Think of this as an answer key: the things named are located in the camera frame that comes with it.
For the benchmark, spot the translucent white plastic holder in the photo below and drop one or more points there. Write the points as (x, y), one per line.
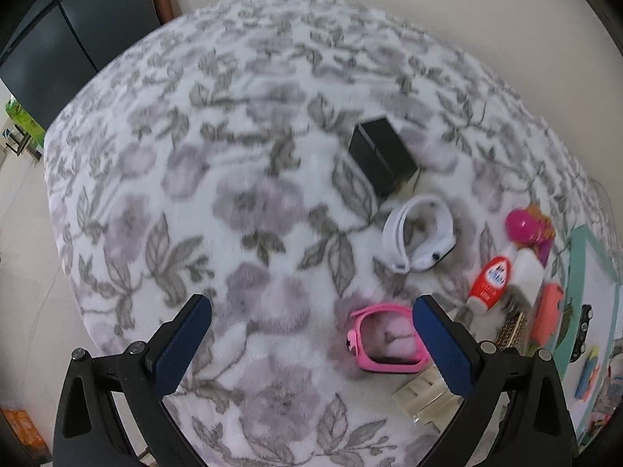
(423, 394)

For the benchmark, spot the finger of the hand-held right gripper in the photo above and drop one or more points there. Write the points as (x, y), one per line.
(581, 333)

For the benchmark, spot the pink toy figure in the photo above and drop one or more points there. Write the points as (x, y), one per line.
(518, 224)

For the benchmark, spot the teal cardboard box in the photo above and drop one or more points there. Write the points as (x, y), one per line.
(601, 292)

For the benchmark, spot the gold patterned lighter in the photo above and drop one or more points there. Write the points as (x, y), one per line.
(511, 328)

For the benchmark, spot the green box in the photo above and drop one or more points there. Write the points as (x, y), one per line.
(22, 119)

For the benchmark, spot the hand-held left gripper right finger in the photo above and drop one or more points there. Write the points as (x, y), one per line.
(445, 345)

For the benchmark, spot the red and white glue bottle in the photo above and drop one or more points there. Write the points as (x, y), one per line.
(489, 284)

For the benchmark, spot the black box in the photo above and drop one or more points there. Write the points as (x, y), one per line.
(384, 155)

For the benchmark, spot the white charger plug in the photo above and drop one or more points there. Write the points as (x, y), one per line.
(528, 272)

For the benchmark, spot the white smartwatch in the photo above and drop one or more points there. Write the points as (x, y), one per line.
(428, 258)

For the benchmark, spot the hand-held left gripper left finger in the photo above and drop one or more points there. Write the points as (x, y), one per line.
(185, 340)

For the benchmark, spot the yellow plastic piece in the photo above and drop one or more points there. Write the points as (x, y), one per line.
(591, 354)

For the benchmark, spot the coral plastic piece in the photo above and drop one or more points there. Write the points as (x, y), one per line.
(545, 318)

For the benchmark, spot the dark cabinet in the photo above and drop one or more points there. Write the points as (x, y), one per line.
(73, 34)

